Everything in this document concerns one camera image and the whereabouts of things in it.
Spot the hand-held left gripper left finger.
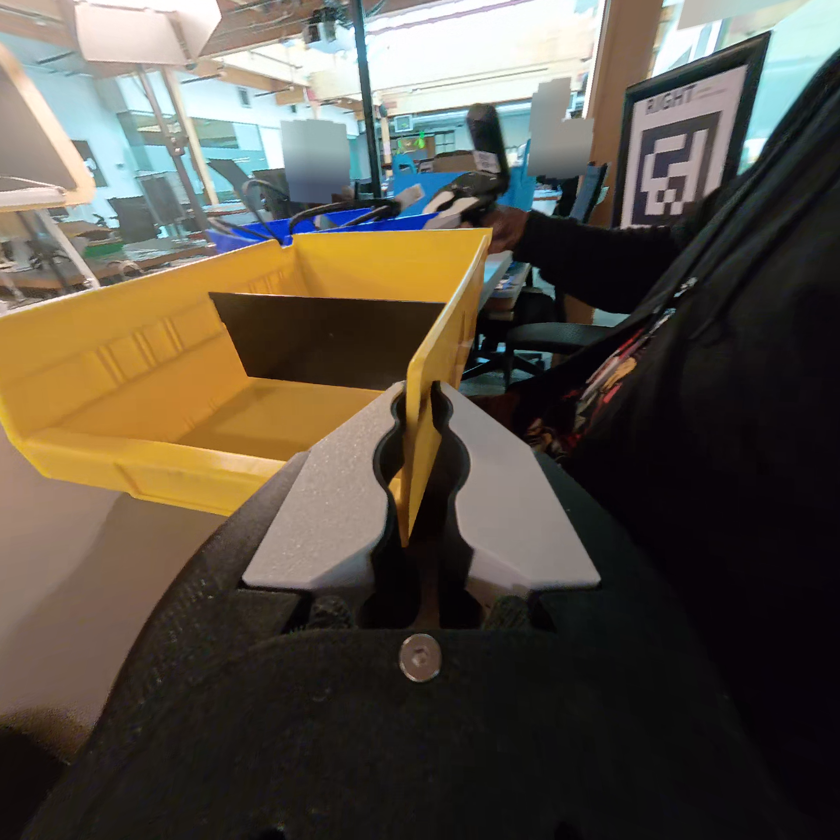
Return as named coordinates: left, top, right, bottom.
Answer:
left=241, top=382, right=408, bottom=592

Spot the person's right hand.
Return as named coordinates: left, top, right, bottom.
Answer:
left=486, top=206, right=531, bottom=256

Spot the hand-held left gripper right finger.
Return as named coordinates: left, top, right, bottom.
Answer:
left=432, top=381, right=602, bottom=608

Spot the person's right forearm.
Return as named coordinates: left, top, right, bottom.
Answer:
left=514, top=210, right=700, bottom=315

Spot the framed marker sign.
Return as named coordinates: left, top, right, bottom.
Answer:
left=610, top=31, right=773, bottom=229

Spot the black office chair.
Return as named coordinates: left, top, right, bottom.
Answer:
left=461, top=289, right=614, bottom=388

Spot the blue plastic bin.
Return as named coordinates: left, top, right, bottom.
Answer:
left=205, top=209, right=442, bottom=252

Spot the black metal pole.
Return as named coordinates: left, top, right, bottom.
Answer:
left=351, top=0, right=386, bottom=201

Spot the large blue box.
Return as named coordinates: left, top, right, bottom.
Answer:
left=392, top=152, right=534, bottom=201

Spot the yellow plastic bin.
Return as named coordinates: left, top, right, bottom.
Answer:
left=0, top=226, right=494, bottom=551

